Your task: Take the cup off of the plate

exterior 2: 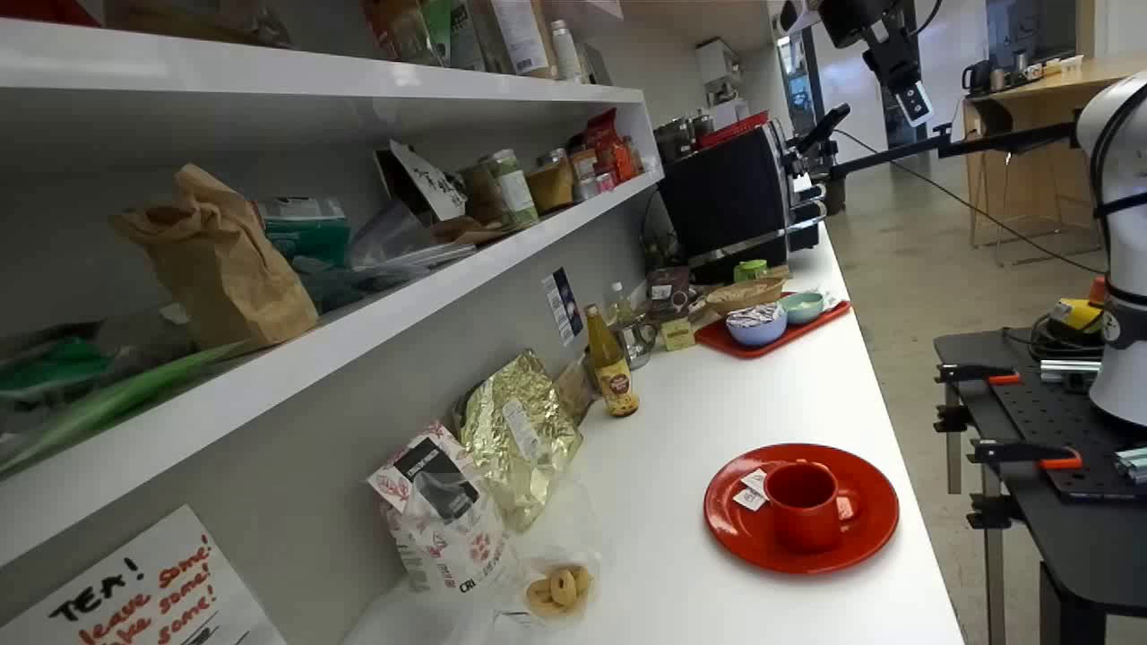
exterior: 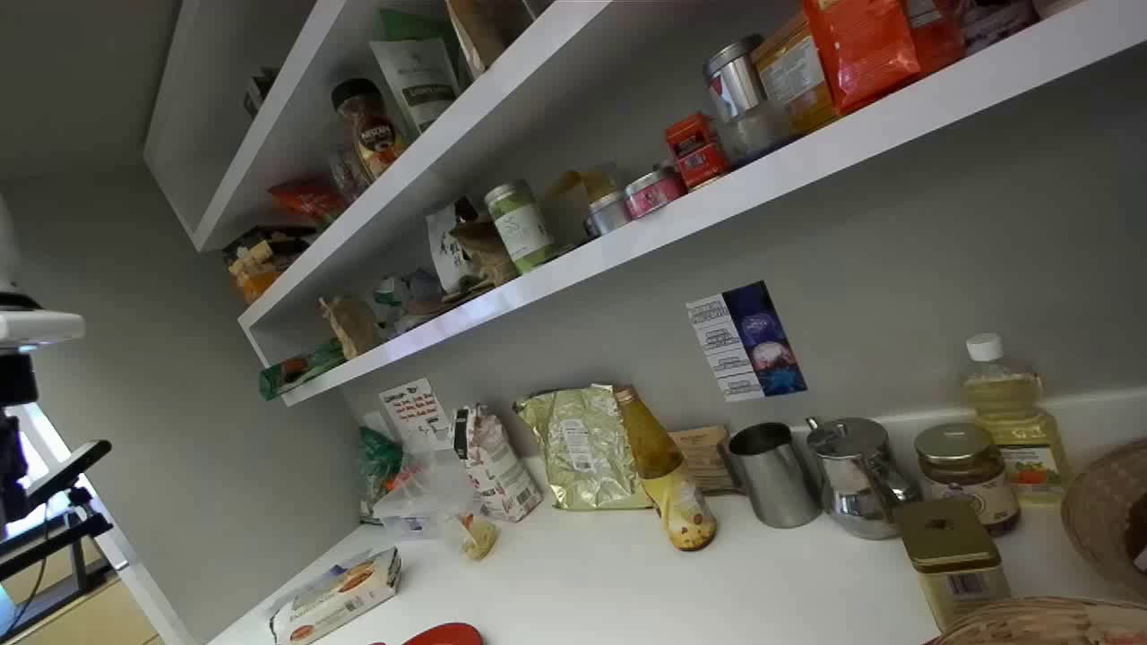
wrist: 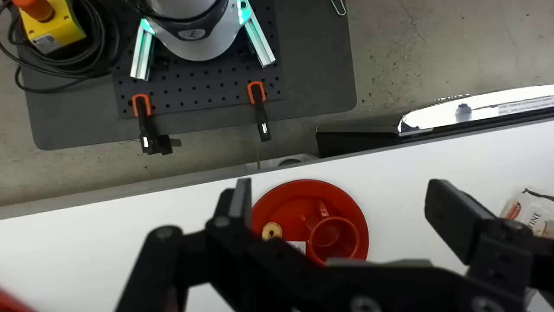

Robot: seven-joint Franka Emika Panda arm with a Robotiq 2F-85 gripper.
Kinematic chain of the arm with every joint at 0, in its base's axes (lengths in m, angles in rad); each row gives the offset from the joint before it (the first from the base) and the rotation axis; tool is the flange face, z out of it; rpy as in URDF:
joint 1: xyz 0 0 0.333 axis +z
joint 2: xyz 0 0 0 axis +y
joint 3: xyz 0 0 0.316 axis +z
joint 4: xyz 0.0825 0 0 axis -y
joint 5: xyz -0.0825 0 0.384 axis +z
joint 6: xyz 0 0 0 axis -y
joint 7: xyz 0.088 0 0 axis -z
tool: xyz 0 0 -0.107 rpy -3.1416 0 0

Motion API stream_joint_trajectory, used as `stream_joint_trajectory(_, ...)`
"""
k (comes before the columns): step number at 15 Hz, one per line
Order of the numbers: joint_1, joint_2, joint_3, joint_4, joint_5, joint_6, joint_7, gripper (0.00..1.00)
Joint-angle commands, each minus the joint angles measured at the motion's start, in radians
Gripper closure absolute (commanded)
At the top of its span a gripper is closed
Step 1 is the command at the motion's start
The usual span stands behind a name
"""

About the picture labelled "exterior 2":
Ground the green plastic package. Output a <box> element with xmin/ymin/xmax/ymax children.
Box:
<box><xmin>0</xmin><ymin>345</ymin><xmax>243</xmax><ymax>476</ymax></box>

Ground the yellow syrup bottle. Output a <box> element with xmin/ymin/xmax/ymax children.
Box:
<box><xmin>585</xmin><ymin>304</ymin><xmax>640</xmax><ymax>420</ymax></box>

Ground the brown paper bag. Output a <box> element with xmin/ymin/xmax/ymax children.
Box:
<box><xmin>114</xmin><ymin>163</ymin><xmax>319</xmax><ymax>349</ymax></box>

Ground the black perforated robot table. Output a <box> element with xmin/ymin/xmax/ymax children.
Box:
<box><xmin>933</xmin><ymin>331</ymin><xmax>1147</xmax><ymax>645</ymax></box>

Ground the blue ceramic bowl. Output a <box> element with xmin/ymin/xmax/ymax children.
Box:
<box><xmin>724</xmin><ymin>304</ymin><xmax>787</xmax><ymax>349</ymax></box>

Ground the teal small cup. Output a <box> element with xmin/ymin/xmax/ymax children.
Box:
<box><xmin>780</xmin><ymin>291</ymin><xmax>823</xmax><ymax>327</ymax></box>

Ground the white wall shelf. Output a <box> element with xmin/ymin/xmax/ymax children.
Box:
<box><xmin>0</xmin><ymin>18</ymin><xmax>664</xmax><ymax>566</ymax></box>

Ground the white handwritten tea sign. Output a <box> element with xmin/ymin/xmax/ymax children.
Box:
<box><xmin>0</xmin><ymin>504</ymin><xmax>286</xmax><ymax>645</ymax></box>

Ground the orange handled bar clamp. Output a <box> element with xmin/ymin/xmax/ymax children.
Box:
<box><xmin>969</xmin><ymin>439</ymin><xmax>1082</xmax><ymax>474</ymax></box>

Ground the black espresso machine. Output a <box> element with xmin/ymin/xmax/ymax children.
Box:
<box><xmin>660</xmin><ymin>114</ymin><xmax>822</xmax><ymax>283</ymax></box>

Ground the gold foil coffee bag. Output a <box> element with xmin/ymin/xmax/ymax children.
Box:
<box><xmin>458</xmin><ymin>352</ymin><xmax>585</xmax><ymax>535</ymax></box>

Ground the red ceramic cup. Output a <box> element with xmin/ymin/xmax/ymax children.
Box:
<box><xmin>762</xmin><ymin>462</ymin><xmax>855</xmax><ymax>550</ymax></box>

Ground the white printed coffee bag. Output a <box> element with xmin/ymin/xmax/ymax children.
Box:
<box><xmin>368</xmin><ymin>423</ymin><xmax>509</xmax><ymax>593</ymax></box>

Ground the red serving tray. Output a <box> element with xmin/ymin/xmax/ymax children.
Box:
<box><xmin>691</xmin><ymin>298</ymin><xmax>854</xmax><ymax>360</ymax></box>

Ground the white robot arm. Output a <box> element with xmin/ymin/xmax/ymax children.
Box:
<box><xmin>1074</xmin><ymin>73</ymin><xmax>1147</xmax><ymax>426</ymax></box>

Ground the red round plate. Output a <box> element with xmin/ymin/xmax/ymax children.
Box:
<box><xmin>701</xmin><ymin>444</ymin><xmax>898</xmax><ymax>578</ymax></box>

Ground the wooden desk in background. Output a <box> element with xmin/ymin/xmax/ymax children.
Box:
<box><xmin>965</xmin><ymin>59</ymin><xmax>1139</xmax><ymax>245</ymax></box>

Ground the clear bag of cookies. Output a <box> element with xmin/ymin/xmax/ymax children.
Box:
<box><xmin>498</xmin><ymin>479</ymin><xmax>604</xmax><ymax>628</ymax></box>

